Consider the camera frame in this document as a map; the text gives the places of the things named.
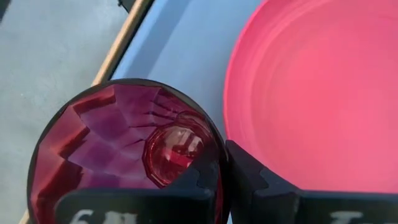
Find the red faceted plastic cup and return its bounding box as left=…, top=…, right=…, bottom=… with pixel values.
left=26, top=77, right=231, bottom=224

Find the blue plastic tray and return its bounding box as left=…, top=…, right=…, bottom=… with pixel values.
left=110, top=0, right=265, bottom=147

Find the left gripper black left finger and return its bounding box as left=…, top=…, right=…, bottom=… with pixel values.
left=55, top=145, right=223, bottom=224

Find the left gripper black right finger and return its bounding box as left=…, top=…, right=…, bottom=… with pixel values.
left=225, top=139, right=398, bottom=224

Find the red plastic plate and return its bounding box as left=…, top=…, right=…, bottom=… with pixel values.
left=223, top=0, right=398, bottom=194

